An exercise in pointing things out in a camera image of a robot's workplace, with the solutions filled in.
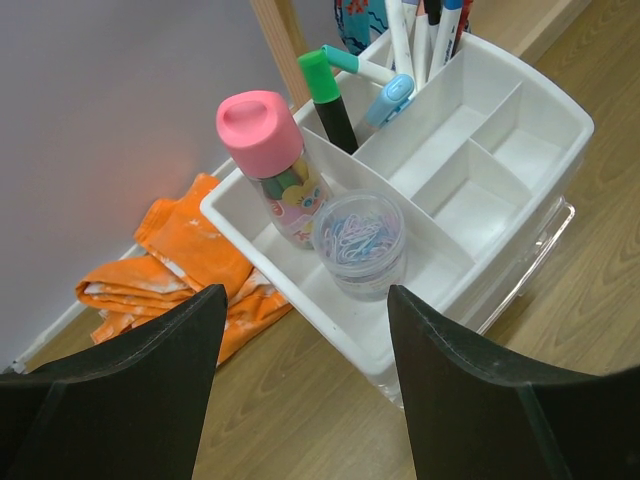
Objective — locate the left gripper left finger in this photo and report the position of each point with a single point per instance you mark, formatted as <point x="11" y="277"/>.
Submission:
<point x="130" y="408"/>

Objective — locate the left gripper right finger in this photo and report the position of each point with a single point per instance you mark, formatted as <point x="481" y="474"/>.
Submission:
<point x="477" y="410"/>

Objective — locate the clear jar of paperclips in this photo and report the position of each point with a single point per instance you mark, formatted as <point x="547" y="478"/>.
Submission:
<point x="360" y="238"/>

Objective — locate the white plastic drawer organizer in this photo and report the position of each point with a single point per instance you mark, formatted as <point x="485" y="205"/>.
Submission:
<point x="478" y="164"/>

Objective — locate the pink capped pen tube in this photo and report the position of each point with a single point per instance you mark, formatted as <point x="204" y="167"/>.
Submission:
<point x="264" y="140"/>

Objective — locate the light blue highlighter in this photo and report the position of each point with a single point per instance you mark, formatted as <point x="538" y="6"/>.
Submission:
<point x="391" y="100"/>

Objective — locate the teal capped white marker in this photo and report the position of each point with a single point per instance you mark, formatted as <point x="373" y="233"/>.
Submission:
<point x="354" y="65"/>

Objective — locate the black green highlighter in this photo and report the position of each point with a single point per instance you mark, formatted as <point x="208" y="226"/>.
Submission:
<point x="327" y="99"/>

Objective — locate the blue capped white marker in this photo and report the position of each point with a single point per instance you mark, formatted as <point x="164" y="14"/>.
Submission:
<point x="446" y="37"/>

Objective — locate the black capped white marker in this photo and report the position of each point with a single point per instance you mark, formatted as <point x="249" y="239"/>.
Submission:
<point x="433" y="10"/>

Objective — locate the green capped white marker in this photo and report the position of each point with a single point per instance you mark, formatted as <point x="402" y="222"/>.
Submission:
<point x="399" y="38"/>

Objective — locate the peach capped white marker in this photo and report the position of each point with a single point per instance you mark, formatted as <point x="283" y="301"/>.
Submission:
<point x="421" y="46"/>

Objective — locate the orange red pen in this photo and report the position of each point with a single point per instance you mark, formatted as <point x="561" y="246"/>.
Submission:
<point x="463" y="24"/>

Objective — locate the purple capped white marker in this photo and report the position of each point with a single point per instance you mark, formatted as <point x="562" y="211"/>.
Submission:
<point x="410" y="10"/>

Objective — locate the orange tie-dye cloth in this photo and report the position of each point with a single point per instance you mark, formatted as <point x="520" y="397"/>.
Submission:
<point x="183" y="254"/>

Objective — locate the blue patterned shirt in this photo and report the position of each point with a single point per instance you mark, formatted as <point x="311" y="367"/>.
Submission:
<point x="360" y="22"/>

